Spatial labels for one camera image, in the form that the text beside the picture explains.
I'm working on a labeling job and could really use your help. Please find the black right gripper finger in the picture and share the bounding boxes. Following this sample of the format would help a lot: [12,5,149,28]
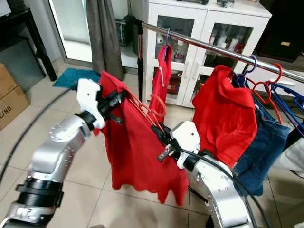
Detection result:
[152,124,171,144]
[156,146,174,162]

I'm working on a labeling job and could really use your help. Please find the red shirt with number print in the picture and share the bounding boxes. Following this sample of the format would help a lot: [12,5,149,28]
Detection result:
[97,70,190,207]

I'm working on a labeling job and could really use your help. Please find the red plastic hanger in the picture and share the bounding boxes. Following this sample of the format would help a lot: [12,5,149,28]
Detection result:
[123,90,168,138]
[249,63,285,125]

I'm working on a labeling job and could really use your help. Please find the cream jacket with flag patches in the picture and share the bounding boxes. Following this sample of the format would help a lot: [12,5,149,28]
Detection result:
[281,138,304,180]

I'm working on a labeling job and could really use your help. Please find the blue plastic hanger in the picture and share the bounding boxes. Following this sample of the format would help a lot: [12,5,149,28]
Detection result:
[268,82,304,138]

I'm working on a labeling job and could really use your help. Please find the teal floor mat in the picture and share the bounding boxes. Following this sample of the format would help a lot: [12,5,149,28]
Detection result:
[52,68,100,89]

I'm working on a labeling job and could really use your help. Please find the grey curtain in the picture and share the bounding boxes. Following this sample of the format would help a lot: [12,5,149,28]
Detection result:
[85,0,124,80]

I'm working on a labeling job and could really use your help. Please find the red hooded shirt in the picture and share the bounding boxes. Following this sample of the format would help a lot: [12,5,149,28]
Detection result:
[192,64,262,168]

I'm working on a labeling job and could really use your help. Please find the glass balcony door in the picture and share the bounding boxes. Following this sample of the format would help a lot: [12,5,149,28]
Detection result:
[47,0,143,62]

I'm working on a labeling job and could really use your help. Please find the blue denim jeans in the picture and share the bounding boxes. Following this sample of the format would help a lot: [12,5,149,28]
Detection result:
[233,95,293,196]

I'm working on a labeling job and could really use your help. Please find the printed brown cardboard box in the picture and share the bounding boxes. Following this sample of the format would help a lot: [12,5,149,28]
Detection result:
[0,85,29,130]

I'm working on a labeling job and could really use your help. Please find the plain brown cardboard box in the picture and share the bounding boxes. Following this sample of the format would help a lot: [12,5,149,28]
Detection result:
[0,64,19,105]

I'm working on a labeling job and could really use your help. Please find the white glass-door cabinet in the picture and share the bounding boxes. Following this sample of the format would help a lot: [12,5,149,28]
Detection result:
[140,0,272,107]

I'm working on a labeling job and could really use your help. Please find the black desk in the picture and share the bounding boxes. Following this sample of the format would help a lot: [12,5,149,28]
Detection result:
[0,7,58,81]

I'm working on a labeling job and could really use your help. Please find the white printer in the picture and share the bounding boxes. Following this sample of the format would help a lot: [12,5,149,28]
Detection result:
[0,0,11,17]

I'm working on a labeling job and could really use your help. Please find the black loudspeaker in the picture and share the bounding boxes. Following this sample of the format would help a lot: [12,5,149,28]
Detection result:
[256,0,304,62]

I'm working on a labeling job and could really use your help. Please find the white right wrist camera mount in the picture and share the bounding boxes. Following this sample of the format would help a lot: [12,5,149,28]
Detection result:
[170,121,201,170]

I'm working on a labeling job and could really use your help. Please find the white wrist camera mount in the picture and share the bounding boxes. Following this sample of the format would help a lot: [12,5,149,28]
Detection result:
[76,78,106,130]
[170,121,201,170]

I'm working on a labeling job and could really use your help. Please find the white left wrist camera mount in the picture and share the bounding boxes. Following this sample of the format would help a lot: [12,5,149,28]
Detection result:
[76,78,106,130]

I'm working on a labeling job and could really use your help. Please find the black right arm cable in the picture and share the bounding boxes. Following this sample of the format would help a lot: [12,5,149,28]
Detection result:
[180,148,266,224]

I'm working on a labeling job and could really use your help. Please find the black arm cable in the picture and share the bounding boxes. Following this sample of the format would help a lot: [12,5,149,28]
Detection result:
[0,87,74,181]
[180,148,266,224]

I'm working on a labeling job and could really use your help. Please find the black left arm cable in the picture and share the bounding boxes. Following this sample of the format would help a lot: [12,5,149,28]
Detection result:
[0,87,74,181]

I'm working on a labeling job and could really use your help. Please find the black clothes rack chrome rail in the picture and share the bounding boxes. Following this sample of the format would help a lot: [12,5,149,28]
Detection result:
[132,17,304,228]

